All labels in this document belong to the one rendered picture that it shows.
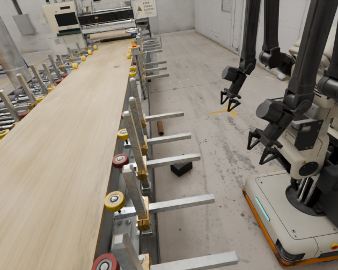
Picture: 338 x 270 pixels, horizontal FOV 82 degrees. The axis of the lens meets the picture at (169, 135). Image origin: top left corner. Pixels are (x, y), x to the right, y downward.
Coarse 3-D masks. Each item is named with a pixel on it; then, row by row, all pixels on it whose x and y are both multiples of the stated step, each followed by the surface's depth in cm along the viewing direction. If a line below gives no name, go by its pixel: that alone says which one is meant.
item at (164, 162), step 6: (174, 156) 105; (180, 156) 105; (186, 156) 104; (192, 156) 104; (198, 156) 104; (150, 162) 104; (156, 162) 103; (162, 162) 103; (168, 162) 104; (174, 162) 104; (180, 162) 104
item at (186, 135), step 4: (168, 136) 127; (172, 136) 127; (176, 136) 126; (180, 136) 126; (184, 136) 126; (188, 136) 126; (148, 140) 126; (152, 140) 126; (156, 140) 125; (160, 140) 126; (164, 140) 126; (168, 140) 127; (172, 140) 127; (176, 140) 127; (124, 144) 126; (128, 144) 125; (148, 144) 126; (152, 144) 127; (128, 148) 126
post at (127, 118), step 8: (128, 112) 81; (128, 120) 82; (128, 128) 84; (128, 136) 87; (136, 136) 88; (136, 144) 89; (136, 152) 92; (136, 160) 95; (144, 168) 98; (144, 184) 105
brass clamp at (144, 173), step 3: (144, 156) 107; (144, 159) 105; (144, 162) 103; (147, 168) 104; (138, 171) 98; (141, 171) 98; (144, 171) 98; (147, 171) 101; (138, 174) 97; (141, 174) 97; (144, 174) 97; (147, 174) 98; (138, 177) 98; (141, 177) 98; (144, 177) 98; (141, 180) 99
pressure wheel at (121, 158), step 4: (116, 156) 102; (120, 156) 102; (124, 156) 101; (112, 160) 100; (116, 160) 100; (120, 160) 100; (124, 160) 99; (128, 160) 101; (116, 164) 97; (120, 164) 97; (124, 164) 99; (120, 168) 99
